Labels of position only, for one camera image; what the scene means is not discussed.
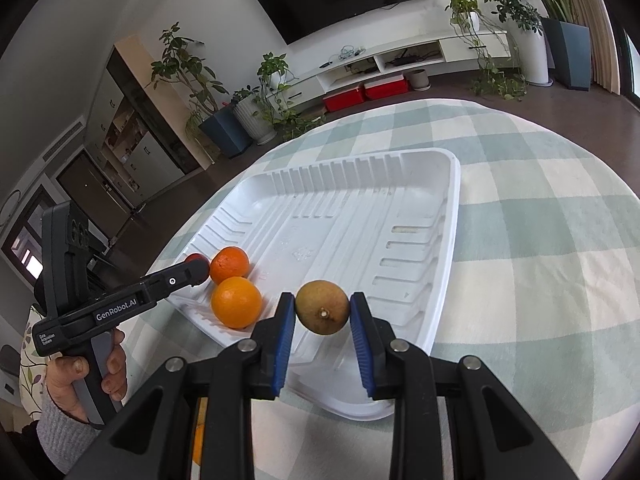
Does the large textured orange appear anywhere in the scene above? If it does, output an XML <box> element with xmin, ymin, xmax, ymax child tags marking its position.
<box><xmin>209</xmin><ymin>246</ymin><xmax>250</xmax><ymax>285</ymax></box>

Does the small round grey pot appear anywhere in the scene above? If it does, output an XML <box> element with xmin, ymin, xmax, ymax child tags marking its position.
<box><xmin>405</xmin><ymin>68</ymin><xmax>431</xmax><ymax>91</ymax></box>

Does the plant in white ribbed pot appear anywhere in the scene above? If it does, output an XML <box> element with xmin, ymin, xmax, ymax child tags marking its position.
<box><xmin>231</xmin><ymin>86</ymin><xmax>277</xmax><ymax>145</ymax></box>

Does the tall plant blue pot left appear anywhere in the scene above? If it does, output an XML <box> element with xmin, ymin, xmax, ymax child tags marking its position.
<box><xmin>150</xmin><ymin>22</ymin><xmax>252</xmax><ymax>159</ymax></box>

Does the right red storage box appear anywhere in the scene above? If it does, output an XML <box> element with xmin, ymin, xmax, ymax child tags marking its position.
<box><xmin>363</xmin><ymin>74</ymin><xmax>410</xmax><ymax>100</ymax></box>

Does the beige curtain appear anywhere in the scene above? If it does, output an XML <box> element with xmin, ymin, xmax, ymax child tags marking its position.
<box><xmin>572</xmin><ymin>0</ymin><xmax>620</xmax><ymax>96</ymax></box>

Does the white tv cabinet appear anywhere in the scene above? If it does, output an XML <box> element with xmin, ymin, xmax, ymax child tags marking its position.
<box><xmin>286</xmin><ymin>28</ymin><xmax>512</xmax><ymax>110</ymax></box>

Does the trailing plant on cabinet right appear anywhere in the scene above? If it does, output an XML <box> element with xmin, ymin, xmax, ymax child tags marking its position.
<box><xmin>445</xmin><ymin>0</ymin><xmax>526</xmax><ymax>101</ymax></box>

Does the large leaf plant blue pot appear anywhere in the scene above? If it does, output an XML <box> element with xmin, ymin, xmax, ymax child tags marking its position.
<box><xmin>523</xmin><ymin>0</ymin><xmax>591</xmax><ymax>91</ymax></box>

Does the left red storage box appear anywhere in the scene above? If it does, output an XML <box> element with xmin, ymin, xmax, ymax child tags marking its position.
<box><xmin>322</xmin><ymin>84</ymin><xmax>366</xmax><ymax>113</ymax></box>

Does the trailing plant on cabinet left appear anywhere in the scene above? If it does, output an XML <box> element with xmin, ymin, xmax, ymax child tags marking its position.
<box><xmin>254</xmin><ymin>52</ymin><xmax>324</xmax><ymax>140</ymax></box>

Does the trailing plant on cabinet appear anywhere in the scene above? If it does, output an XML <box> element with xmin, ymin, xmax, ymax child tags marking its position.
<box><xmin>254</xmin><ymin>52</ymin><xmax>324</xmax><ymax>140</ymax></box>
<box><xmin>445</xmin><ymin>0</ymin><xmax>526</xmax><ymax>101</ymax></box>

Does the wooden shelf cabinet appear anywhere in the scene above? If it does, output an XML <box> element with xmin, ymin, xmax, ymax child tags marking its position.
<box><xmin>85</xmin><ymin>35</ymin><xmax>216</xmax><ymax>208</ymax></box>

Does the red storage box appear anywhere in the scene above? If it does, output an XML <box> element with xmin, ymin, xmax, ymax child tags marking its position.
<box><xmin>322</xmin><ymin>84</ymin><xmax>366</xmax><ymax>113</ymax></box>
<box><xmin>363</xmin><ymin>74</ymin><xmax>410</xmax><ymax>100</ymax></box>

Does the person's left hand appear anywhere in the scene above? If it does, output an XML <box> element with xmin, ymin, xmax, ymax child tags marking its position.
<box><xmin>46</xmin><ymin>328</ymin><xmax>128</xmax><ymax>424</ymax></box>

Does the green checkered tablecloth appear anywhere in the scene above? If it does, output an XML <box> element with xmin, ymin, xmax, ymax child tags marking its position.
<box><xmin>125</xmin><ymin>99</ymin><xmax>639</xmax><ymax>479</ymax></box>

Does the white plastic tray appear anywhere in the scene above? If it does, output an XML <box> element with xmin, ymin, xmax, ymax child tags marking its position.
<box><xmin>167</xmin><ymin>147</ymin><xmax>462</xmax><ymax>423</ymax></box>

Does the smooth orange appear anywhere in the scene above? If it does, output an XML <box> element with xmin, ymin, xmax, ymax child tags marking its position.
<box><xmin>210</xmin><ymin>276</ymin><xmax>262</xmax><ymax>330</ymax></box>
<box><xmin>192</xmin><ymin>398</ymin><xmax>207</xmax><ymax>465</ymax></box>

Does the grey knitted sleeve forearm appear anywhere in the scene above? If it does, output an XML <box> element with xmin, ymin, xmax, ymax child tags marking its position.
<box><xmin>36</xmin><ymin>393</ymin><xmax>101</xmax><ymax>474</ymax></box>

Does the bushy plant white pot right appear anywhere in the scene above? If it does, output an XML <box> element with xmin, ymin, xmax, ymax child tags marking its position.
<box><xmin>484</xmin><ymin>0</ymin><xmax>552</xmax><ymax>88</ymax></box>

